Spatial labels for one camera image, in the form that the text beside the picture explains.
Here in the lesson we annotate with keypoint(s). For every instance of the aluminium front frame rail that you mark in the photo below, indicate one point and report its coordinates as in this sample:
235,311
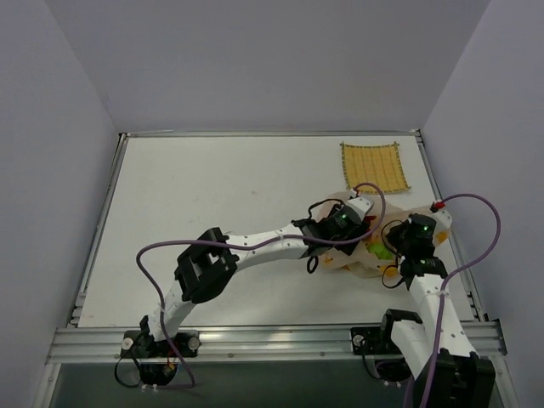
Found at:
217,343

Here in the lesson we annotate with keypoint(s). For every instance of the yellow woven bamboo mat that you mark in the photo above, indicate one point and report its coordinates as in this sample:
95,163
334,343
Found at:
375,164

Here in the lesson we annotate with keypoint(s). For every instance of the translucent printed plastic bag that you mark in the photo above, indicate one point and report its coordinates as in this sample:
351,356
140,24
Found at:
371,257

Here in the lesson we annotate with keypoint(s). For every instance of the green fake apple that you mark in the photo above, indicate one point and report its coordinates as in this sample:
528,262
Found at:
380,251

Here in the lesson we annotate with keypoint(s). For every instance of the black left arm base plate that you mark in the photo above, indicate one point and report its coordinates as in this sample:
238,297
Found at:
142,346

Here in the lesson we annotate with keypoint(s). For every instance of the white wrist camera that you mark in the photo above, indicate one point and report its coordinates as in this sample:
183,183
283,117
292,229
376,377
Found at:
441,216
361,205

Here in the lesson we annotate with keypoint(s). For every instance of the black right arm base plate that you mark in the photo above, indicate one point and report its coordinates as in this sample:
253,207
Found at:
371,340

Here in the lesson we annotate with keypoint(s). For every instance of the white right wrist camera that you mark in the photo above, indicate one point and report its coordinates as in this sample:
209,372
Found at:
441,216

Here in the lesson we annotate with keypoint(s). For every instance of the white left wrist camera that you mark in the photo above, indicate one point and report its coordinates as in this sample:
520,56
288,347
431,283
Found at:
361,205

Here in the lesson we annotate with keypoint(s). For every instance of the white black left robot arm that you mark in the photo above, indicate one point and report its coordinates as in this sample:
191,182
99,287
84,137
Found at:
207,265

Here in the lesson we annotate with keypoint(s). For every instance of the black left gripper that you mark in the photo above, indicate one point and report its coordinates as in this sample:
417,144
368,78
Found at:
354,229

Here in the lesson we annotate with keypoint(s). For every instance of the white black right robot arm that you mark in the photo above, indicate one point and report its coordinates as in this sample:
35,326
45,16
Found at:
446,369

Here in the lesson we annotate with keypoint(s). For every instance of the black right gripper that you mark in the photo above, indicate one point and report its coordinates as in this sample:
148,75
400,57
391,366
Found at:
399,237

